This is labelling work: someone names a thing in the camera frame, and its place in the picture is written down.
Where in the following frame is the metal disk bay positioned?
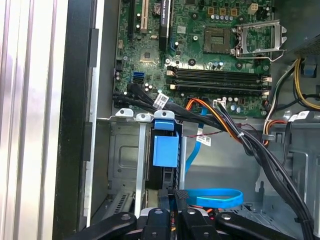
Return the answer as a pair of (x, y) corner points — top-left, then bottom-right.
(107, 107), (187, 216)

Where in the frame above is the white expansion slot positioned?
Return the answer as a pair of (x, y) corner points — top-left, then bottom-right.
(139, 0), (149, 35)

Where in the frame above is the CPU socket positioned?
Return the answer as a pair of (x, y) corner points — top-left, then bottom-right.
(202, 26), (232, 54)

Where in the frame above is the black RAM slot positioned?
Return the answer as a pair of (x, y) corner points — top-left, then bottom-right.
(169, 83), (271, 97)
(166, 77), (271, 89)
(166, 70), (272, 83)
(166, 65), (271, 77)

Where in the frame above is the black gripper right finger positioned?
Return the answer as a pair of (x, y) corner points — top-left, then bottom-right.
(174, 189), (298, 240)

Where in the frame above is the gold chipset chip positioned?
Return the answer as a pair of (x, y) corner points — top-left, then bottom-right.
(139, 47), (157, 62)

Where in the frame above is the white grey wire bundle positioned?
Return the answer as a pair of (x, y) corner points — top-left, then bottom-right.
(264, 58), (302, 131)

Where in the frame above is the blue wire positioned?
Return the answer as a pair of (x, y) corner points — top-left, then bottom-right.
(184, 104), (245, 208)

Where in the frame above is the green motherboard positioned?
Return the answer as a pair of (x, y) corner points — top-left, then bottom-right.
(113, 0), (276, 118)

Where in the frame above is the hard disk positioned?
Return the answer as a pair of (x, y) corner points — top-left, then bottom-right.
(149, 118), (181, 196)

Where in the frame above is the black PC case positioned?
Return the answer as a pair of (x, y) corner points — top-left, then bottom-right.
(51, 0), (320, 240)

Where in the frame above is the metal drive cage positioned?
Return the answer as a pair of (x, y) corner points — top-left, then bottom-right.
(268, 109), (320, 226)

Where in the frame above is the metal socket cover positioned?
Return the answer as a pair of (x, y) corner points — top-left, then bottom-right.
(234, 19), (288, 57)

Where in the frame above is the short black expansion slot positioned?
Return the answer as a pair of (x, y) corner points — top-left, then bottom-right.
(127, 0), (134, 43)

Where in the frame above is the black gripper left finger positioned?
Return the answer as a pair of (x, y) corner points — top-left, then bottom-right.
(63, 189), (172, 240)

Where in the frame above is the grey power supply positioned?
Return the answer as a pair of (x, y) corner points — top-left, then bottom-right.
(273, 0), (320, 57)

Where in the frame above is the metal locking lever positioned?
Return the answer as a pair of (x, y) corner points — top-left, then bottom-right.
(234, 49), (288, 62)

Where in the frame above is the orange wire bundle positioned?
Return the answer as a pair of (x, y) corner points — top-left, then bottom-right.
(185, 98), (242, 142)

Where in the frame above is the yellow black wire bundle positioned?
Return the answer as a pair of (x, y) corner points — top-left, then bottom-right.
(293, 57), (320, 111)

